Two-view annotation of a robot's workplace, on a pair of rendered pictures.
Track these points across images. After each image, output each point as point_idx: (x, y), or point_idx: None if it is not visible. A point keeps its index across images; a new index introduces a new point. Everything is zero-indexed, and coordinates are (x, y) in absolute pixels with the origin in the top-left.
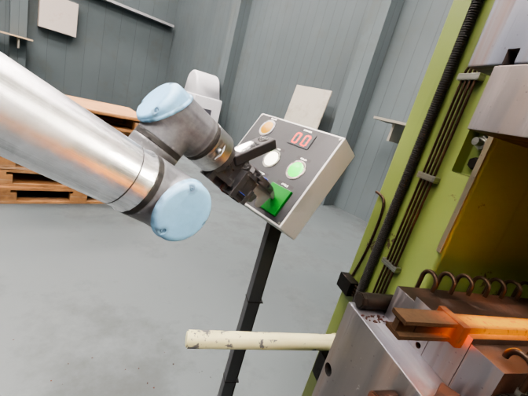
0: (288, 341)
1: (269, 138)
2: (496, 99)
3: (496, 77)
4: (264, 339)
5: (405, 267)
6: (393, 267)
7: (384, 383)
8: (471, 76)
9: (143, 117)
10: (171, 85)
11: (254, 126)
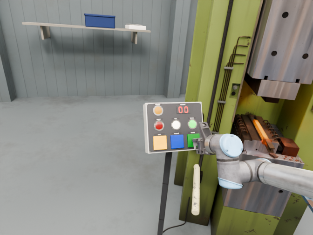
0: (199, 179)
1: (205, 122)
2: (264, 88)
3: (262, 82)
4: (198, 186)
5: (220, 130)
6: (217, 133)
7: None
8: (230, 68)
9: (238, 155)
10: (234, 137)
11: (148, 112)
